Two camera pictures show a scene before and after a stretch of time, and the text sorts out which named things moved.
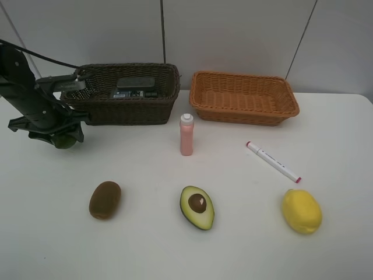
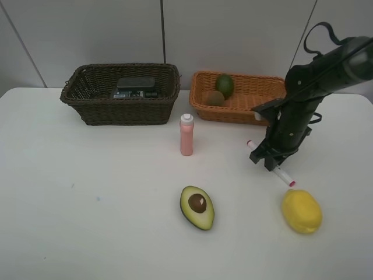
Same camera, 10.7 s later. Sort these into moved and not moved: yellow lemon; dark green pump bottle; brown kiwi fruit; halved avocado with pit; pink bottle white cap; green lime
Moved: brown kiwi fruit; green lime
Not moved: yellow lemon; halved avocado with pit; pink bottle white cap; dark green pump bottle
